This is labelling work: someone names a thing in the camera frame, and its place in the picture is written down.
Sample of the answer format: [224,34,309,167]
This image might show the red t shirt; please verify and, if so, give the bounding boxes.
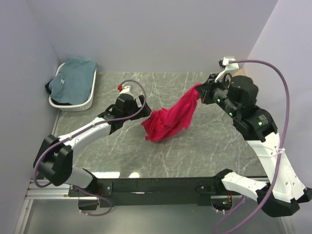
[141,83,200,142]

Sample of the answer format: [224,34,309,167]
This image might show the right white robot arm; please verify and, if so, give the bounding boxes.
[195,74,312,217]

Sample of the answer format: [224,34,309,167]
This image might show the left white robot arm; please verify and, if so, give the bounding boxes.
[33,94,151,189]

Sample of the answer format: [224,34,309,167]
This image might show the beige folded t shirt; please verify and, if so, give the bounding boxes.
[233,69,246,77]

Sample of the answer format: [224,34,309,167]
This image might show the white laundry basket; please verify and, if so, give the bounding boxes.
[48,69,97,112]

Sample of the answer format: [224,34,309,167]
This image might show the teal blue t shirt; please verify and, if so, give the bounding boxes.
[49,57,97,105]

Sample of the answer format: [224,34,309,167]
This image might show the black garment in basket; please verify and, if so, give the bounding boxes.
[45,81,71,106]

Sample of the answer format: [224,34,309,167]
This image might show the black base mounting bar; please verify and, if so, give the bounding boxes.
[68,177,230,211]

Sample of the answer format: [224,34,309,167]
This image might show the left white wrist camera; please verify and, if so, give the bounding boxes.
[117,84,134,95]

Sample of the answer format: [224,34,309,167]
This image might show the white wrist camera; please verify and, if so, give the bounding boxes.
[214,57,239,83]
[117,84,134,95]

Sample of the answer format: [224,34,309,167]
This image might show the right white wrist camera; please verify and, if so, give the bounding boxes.
[214,57,239,83]

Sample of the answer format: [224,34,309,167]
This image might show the aluminium frame rail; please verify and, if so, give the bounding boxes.
[25,179,81,199]

